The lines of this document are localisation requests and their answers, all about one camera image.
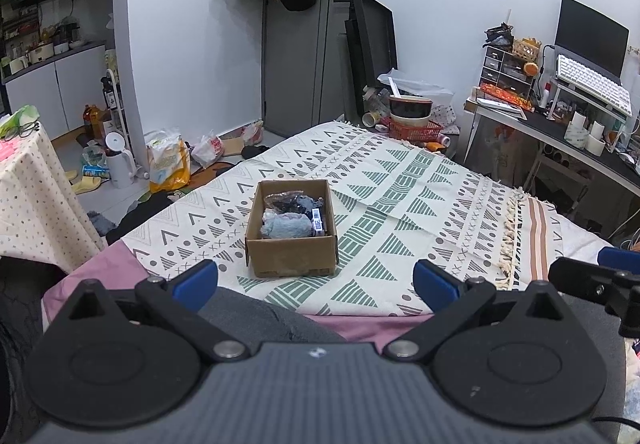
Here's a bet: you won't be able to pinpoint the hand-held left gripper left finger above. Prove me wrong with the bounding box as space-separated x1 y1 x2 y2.
65 259 252 365

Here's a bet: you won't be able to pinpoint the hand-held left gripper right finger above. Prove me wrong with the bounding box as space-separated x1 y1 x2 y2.
384 259 568 365

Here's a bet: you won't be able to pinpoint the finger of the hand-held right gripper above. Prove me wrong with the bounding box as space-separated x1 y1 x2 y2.
597 246 640 276
548 255 640 337

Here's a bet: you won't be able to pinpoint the cardboard box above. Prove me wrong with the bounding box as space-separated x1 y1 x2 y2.
244 178 339 280

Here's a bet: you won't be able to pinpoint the pale fluffy cloth bundle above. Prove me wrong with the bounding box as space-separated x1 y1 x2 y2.
260 212 313 241

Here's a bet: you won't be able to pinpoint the black item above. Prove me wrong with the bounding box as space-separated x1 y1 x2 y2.
264 192 302 215

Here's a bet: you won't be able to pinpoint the blue-grey socks with blue label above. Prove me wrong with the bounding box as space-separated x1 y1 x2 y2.
294 195 329 237

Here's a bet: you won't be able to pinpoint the orange striped bed cloth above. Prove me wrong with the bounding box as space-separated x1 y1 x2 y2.
517 196 568 287

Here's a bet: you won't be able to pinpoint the black cloth on floor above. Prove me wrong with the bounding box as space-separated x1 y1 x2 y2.
104 190 176 246

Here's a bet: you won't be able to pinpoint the dark grey cloth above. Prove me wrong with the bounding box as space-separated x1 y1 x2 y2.
197 285 348 350

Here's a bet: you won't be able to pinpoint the geometric patterned tasselled blanket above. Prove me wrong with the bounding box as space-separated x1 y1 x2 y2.
121 120 527 318

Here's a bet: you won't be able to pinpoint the yellow rice bag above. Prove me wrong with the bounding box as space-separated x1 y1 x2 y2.
144 128 193 194

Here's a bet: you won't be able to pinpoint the red and white plastic bag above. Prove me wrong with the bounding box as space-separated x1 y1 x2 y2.
191 134 224 169

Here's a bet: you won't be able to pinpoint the white electric kettle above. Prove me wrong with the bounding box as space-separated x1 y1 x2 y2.
104 132 138 190

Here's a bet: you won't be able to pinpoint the yellow slippers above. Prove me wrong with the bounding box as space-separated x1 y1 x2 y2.
65 170 104 196

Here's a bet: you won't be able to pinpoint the red plastic basket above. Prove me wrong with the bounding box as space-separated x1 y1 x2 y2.
381 115 445 143

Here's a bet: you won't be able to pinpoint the small printed plastic bag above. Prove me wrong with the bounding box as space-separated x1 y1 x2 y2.
240 120 265 148

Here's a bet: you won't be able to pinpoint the table with dotted tablecloth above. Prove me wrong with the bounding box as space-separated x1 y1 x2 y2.
0 120 109 276

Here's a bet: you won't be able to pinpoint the stacked bowls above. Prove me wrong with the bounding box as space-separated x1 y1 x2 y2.
388 94 434 128

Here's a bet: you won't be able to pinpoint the white keyboard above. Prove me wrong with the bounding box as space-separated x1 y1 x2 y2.
555 54 634 118

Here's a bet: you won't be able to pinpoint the dark chair fabric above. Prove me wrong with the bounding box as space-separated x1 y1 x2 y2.
0 251 68 444

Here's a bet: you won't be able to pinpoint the white rolling rack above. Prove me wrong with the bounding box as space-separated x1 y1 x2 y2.
101 68 134 157

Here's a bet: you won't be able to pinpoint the cooking oil bottle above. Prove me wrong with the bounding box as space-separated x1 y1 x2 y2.
82 104 104 139

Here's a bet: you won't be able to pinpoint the red patterned box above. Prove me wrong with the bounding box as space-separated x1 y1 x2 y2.
479 83 535 109

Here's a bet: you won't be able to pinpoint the laptop on stand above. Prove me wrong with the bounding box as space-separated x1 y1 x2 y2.
552 0 631 86

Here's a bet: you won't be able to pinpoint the grey drawer organizer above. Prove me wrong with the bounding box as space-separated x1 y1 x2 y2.
479 44 538 91

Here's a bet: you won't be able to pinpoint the black eyeglasses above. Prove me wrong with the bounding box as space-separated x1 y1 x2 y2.
5 122 41 139

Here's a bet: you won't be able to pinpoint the wicker basket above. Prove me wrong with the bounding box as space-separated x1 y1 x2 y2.
512 38 544 63

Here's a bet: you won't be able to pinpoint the leaning black monitor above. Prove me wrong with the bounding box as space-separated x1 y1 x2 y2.
344 0 399 126

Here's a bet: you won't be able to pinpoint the grey door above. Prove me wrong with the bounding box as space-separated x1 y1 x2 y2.
261 0 373 137

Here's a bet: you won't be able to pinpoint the white kitchen counter cabinet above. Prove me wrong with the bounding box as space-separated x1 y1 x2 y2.
0 40 109 137

